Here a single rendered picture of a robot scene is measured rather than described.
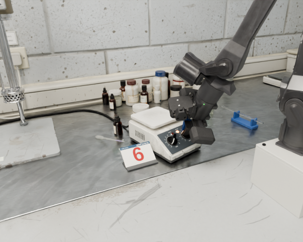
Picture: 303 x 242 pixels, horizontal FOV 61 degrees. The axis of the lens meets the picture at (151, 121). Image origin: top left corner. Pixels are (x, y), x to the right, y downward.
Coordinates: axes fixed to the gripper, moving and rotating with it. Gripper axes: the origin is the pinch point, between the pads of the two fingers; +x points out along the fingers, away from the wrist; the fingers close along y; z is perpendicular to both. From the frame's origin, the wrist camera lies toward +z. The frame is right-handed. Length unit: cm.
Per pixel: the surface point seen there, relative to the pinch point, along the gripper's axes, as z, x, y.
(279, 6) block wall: -75, -10, -93
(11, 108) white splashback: 56, 39, -33
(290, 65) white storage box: -89, 13, -71
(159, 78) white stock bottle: -3.9, 18.7, -44.1
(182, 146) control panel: 1.0, 4.0, 4.4
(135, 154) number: 13.6, 8.5, 5.3
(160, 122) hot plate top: 6.9, 3.1, -2.9
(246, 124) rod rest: -27.5, 5.4, -9.4
